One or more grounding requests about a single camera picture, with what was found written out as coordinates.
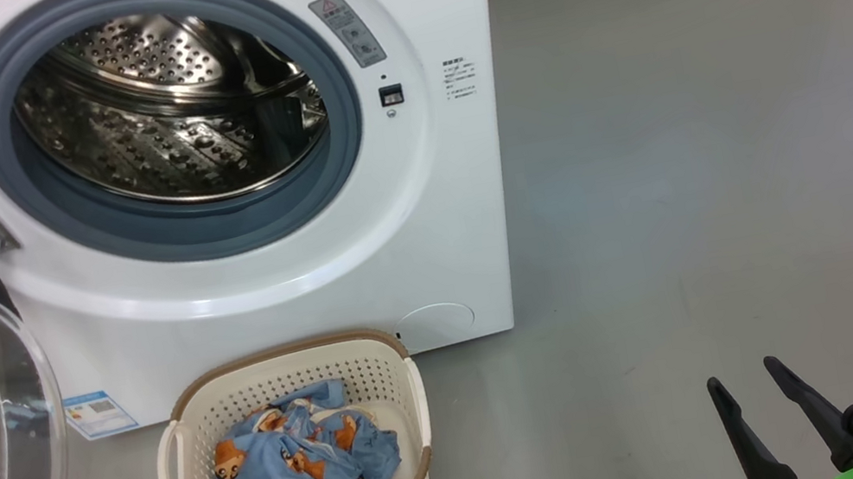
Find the stainless steel washing machine drum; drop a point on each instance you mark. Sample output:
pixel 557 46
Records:
pixel 154 138

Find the cream perforated laundry basket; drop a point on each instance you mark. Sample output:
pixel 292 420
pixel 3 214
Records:
pixel 376 354

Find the grey caution sticker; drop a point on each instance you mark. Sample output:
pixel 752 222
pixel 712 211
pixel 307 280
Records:
pixel 347 29

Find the blue energy label sticker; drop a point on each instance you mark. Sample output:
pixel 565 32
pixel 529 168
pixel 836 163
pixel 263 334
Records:
pixel 100 414

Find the round white filter cover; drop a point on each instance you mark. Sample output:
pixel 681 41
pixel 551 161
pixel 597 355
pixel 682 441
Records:
pixel 436 326

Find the black door latch socket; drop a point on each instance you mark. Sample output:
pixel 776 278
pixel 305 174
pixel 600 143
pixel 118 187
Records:
pixel 390 95

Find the white front-load washing machine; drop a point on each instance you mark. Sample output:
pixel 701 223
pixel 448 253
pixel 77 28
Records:
pixel 431 212

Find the grey rubber door gasket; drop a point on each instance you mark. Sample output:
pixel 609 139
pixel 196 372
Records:
pixel 127 235

